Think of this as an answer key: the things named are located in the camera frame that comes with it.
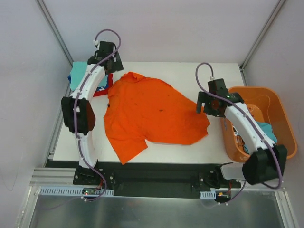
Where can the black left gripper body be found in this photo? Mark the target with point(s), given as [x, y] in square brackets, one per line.
[116, 63]

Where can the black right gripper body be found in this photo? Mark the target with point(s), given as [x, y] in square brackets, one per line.
[200, 102]

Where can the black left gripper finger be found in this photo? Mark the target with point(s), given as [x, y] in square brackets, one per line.
[118, 61]
[112, 67]

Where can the orange t shirt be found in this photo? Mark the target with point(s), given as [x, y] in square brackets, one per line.
[142, 109]

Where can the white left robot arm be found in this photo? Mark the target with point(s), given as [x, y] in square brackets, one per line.
[77, 111]

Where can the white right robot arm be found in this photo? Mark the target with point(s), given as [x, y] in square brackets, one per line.
[267, 160]

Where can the folded red t shirt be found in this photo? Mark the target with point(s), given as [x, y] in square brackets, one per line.
[102, 91]

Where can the folded blue t shirt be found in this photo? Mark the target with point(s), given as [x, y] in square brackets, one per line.
[75, 81]

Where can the folded teal t shirt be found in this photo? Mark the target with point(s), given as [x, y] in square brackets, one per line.
[77, 73]

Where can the orange plastic tub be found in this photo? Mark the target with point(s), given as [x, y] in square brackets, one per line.
[265, 106]

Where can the crumpled teal t shirt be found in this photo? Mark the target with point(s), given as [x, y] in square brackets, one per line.
[265, 129]

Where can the right aluminium frame post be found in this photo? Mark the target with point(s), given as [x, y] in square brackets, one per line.
[262, 34]

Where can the aluminium frame post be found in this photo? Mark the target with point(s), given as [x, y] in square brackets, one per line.
[50, 21]
[262, 34]

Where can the left aluminium frame post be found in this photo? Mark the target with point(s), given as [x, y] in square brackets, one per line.
[50, 21]

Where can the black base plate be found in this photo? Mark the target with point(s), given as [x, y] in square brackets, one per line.
[160, 180]

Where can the right white cable duct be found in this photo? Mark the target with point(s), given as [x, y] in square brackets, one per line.
[207, 195]

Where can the white cable duct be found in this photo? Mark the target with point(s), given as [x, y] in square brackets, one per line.
[70, 191]
[207, 195]

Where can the left white cable duct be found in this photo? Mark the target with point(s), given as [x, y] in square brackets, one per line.
[70, 191]

